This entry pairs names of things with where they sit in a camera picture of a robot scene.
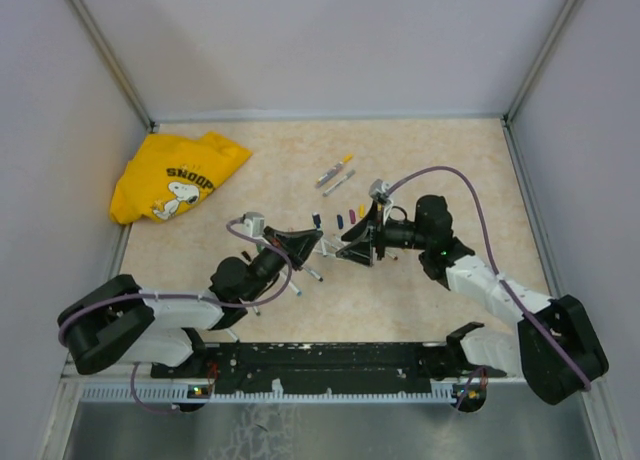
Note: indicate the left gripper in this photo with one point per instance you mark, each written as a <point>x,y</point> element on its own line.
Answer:
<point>297,245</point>

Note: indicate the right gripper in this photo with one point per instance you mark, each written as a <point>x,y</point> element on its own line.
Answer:
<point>359,250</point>

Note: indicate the grey capped pen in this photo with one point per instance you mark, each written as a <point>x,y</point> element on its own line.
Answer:
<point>339,183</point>

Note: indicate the yellow capped pen top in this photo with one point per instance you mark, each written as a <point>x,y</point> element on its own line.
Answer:
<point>333,171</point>

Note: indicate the black capped pen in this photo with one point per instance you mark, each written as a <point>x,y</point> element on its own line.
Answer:
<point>233,335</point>

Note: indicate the navy capped pen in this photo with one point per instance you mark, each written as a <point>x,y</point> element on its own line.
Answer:
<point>318,226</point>

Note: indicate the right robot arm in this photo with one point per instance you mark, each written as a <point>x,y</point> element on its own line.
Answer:
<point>459,269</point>

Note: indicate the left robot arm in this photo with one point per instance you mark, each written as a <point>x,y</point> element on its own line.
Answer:
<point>123,321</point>

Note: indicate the yellow Snoopy t-shirt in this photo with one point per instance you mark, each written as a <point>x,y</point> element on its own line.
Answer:
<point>171,174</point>

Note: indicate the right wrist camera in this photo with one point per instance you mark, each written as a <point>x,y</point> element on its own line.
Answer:
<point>379,192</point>

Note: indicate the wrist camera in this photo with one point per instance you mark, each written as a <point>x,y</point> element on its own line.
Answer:
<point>379,192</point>
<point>253,224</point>

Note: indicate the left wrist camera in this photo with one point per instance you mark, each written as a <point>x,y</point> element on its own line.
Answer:
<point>253,224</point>

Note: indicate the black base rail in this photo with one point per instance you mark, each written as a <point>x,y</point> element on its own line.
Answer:
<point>318,368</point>

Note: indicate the aluminium frame rail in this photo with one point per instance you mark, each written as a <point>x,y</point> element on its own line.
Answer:
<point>528,356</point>

